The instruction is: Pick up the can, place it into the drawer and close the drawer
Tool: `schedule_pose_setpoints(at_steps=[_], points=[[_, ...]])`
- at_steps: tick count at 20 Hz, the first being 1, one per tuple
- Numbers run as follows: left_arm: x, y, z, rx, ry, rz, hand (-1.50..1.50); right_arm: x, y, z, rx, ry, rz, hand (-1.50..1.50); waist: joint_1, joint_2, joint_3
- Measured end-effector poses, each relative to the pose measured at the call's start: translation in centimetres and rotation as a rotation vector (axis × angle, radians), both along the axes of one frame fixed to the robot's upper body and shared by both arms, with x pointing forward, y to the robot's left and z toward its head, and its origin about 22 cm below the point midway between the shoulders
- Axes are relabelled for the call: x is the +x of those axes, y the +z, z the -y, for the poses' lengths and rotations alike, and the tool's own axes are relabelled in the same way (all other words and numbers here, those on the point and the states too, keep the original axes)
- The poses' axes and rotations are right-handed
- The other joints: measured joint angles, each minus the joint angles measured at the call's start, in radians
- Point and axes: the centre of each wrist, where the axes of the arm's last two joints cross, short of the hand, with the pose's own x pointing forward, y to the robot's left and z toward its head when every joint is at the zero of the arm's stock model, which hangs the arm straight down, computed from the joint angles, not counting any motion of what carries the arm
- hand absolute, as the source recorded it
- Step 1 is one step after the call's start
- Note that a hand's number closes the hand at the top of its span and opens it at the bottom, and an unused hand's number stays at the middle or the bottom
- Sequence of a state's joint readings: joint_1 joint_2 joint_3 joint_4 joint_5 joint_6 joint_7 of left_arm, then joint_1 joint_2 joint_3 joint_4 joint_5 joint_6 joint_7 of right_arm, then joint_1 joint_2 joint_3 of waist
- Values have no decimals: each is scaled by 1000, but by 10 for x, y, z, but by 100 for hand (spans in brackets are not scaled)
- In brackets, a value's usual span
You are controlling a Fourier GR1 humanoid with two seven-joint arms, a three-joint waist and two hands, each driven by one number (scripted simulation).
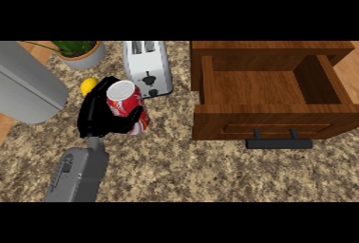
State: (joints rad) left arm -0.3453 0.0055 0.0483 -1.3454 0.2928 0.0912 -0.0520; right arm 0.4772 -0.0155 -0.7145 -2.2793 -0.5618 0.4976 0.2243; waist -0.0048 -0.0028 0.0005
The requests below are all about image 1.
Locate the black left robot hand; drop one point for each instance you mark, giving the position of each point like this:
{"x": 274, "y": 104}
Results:
{"x": 95, "y": 115}

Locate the red soda can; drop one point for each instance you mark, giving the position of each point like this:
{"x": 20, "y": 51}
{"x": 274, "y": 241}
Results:
{"x": 125, "y": 101}

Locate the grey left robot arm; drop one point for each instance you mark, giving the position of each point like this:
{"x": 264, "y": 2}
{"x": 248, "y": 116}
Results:
{"x": 81, "y": 172}

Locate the wooden drawer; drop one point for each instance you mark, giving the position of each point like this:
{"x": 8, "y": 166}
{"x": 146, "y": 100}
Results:
{"x": 276, "y": 110}

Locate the yellow lemon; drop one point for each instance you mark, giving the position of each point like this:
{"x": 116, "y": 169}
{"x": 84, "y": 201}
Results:
{"x": 88, "y": 85}

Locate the large grey appliance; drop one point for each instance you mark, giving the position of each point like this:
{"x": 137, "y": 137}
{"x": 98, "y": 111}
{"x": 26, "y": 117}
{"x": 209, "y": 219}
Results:
{"x": 26, "y": 87}

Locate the silver toaster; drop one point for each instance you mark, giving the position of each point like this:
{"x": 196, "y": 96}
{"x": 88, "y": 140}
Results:
{"x": 149, "y": 68}

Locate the potted green plant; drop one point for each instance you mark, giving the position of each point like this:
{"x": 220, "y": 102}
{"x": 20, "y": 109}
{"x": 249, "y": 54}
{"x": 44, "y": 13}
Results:
{"x": 81, "y": 52}

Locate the wooden cabinet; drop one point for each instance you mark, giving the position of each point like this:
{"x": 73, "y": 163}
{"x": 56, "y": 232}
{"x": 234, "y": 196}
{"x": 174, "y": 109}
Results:
{"x": 267, "y": 52}

